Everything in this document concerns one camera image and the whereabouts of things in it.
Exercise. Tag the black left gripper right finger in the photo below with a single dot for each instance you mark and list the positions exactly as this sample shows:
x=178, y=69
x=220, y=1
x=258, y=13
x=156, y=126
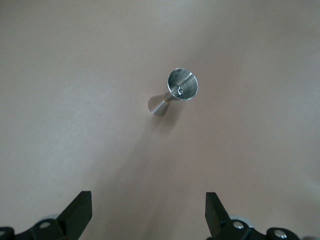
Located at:
x=220, y=220

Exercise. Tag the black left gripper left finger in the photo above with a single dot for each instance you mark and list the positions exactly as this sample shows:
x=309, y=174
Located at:
x=70, y=220

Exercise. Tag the steel double jigger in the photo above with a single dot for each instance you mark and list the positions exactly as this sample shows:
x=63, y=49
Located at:
x=183, y=83

